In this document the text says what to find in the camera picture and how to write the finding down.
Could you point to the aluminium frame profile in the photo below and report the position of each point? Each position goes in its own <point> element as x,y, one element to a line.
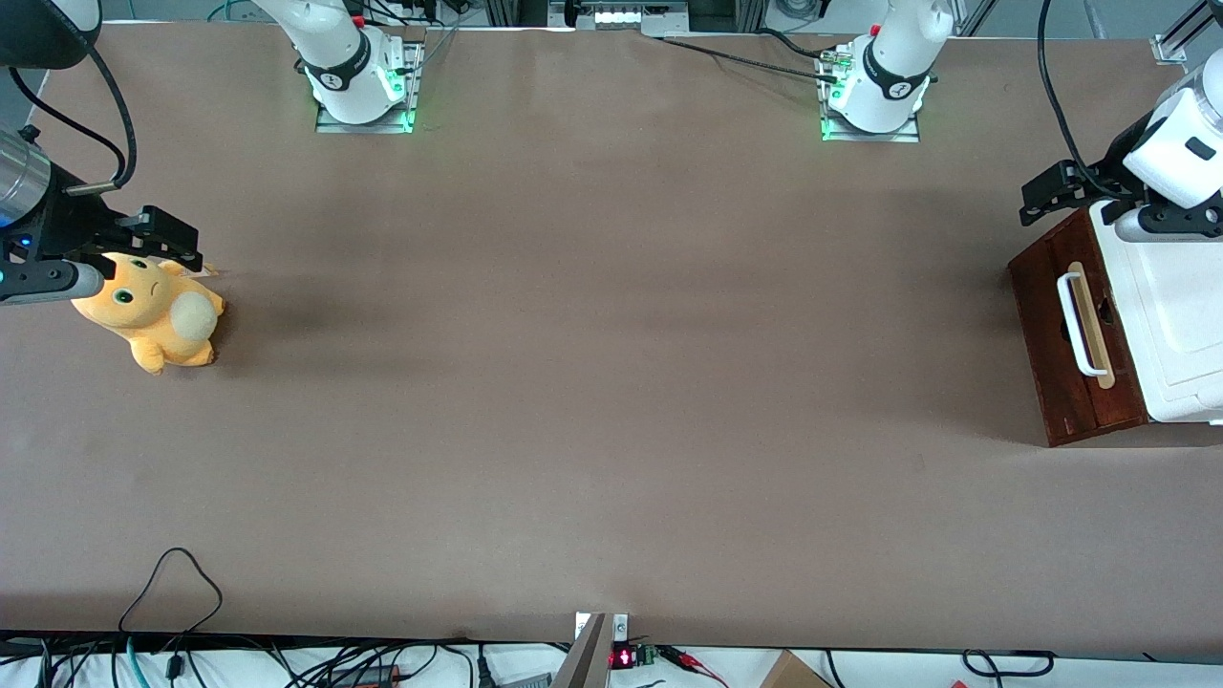
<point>1180,43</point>

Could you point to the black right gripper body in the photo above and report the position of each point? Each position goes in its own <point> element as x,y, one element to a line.
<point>65,222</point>

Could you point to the black power adapter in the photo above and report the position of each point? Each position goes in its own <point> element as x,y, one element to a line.
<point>368,677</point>

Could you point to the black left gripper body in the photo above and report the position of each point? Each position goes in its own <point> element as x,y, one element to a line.
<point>1099,185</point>

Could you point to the silver power strip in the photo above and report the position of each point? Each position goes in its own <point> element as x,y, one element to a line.
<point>621,14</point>

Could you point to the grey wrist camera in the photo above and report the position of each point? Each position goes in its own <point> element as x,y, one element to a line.
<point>48,283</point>
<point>1133,226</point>

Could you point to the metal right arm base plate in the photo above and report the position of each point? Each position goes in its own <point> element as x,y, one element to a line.
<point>413,96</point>

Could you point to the orange plush toy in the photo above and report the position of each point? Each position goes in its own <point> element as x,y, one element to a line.
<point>158,320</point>

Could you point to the red LED display module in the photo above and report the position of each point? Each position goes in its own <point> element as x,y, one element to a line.
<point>626,657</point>

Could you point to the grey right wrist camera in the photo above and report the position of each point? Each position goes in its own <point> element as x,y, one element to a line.
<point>48,283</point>

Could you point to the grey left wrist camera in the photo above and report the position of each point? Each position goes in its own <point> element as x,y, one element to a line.
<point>1133,226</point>

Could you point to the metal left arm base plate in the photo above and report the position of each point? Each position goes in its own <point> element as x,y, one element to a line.
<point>908,137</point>

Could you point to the red clip leads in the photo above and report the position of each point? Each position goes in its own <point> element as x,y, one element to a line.
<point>693,664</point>

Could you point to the brown cardboard box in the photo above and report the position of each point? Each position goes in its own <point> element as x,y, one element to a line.
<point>793,672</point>

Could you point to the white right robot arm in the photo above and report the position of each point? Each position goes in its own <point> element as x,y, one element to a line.
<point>344,57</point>

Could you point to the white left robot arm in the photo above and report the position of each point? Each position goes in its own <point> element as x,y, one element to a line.
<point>889,67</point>

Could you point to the grey metal camera bracket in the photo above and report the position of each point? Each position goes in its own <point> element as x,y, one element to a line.
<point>583,659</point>

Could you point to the white cabinet with brown front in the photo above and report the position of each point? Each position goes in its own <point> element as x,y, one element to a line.
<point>1175,315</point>

